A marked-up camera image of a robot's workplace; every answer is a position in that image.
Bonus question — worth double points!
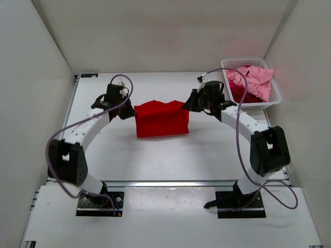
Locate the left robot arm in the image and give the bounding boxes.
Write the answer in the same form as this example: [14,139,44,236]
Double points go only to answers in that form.
[48,82,137,206]

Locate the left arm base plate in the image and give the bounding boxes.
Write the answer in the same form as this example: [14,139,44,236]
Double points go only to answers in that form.
[76,189,125,218]

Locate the dark red clothes in basket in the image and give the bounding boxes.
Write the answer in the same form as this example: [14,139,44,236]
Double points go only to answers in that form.
[229,80,263,103]

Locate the aluminium table rail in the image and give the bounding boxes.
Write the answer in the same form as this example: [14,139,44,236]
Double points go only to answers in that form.
[105,180,235,188]

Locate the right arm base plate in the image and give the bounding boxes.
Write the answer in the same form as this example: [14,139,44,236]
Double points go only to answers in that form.
[215,191,266,219]

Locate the red t shirt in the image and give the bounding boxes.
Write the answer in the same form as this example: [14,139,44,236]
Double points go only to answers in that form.
[134,100,189,138]

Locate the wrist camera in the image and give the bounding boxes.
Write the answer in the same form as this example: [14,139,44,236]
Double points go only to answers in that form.
[115,81,129,96]
[197,73,208,91]

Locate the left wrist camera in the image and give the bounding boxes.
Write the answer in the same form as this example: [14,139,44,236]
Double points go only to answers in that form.
[115,81,129,96]

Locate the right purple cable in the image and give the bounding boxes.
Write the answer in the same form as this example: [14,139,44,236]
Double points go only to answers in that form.
[199,67,298,212]

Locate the purple cable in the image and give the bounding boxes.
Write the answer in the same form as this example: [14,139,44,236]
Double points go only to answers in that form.
[45,74,134,216]
[199,67,298,212]

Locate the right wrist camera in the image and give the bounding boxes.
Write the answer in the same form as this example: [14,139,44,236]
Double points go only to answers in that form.
[197,73,208,91]

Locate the pink t shirt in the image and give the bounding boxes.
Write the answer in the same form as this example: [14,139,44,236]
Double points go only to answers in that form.
[225,65,274,102]

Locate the dark label sticker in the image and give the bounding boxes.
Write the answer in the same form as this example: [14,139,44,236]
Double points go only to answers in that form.
[80,73,98,78]

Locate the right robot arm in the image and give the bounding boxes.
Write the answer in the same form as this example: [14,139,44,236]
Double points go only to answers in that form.
[182,81,291,212]

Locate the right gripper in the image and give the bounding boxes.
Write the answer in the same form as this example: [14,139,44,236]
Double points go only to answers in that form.
[182,90,213,113]

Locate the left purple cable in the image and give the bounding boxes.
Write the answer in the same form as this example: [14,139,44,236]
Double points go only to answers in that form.
[45,74,134,216]

